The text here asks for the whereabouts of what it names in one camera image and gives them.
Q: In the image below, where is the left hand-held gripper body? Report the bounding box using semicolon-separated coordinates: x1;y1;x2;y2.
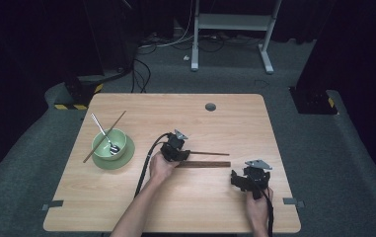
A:
160;128;189;162

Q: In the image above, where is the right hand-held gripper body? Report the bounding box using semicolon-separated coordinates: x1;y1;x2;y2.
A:
242;159;273;200

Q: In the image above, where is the person's left hand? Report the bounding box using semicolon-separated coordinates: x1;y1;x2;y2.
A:
148;151;181;186

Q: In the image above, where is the person's right hand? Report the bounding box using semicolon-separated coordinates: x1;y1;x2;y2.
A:
244;187;274;228

